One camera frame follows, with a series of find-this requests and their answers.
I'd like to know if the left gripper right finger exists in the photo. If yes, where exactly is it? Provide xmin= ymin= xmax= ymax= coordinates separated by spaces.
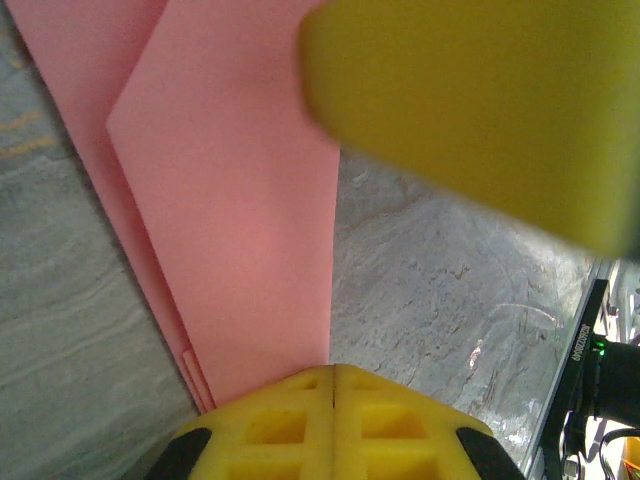
xmin=333 ymin=363 xmax=527 ymax=480

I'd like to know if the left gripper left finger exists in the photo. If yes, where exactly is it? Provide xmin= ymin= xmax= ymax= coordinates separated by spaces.
xmin=143 ymin=364 xmax=335 ymax=480

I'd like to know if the pink paper sheet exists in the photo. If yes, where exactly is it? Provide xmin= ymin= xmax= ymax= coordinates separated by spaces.
xmin=4 ymin=0 xmax=342 ymax=414

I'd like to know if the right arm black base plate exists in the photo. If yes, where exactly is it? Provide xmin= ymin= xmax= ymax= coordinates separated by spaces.
xmin=538 ymin=278 xmax=614 ymax=480

